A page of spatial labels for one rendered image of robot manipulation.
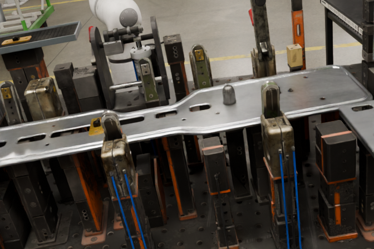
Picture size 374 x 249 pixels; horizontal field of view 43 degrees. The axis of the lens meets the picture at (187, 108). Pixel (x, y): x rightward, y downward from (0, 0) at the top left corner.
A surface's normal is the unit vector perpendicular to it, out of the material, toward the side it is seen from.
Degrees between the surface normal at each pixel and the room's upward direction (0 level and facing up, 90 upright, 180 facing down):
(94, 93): 90
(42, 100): 90
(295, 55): 90
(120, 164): 90
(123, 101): 0
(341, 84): 0
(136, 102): 0
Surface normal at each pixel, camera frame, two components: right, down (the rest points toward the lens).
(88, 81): 0.08, 0.45
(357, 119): -0.16, -0.87
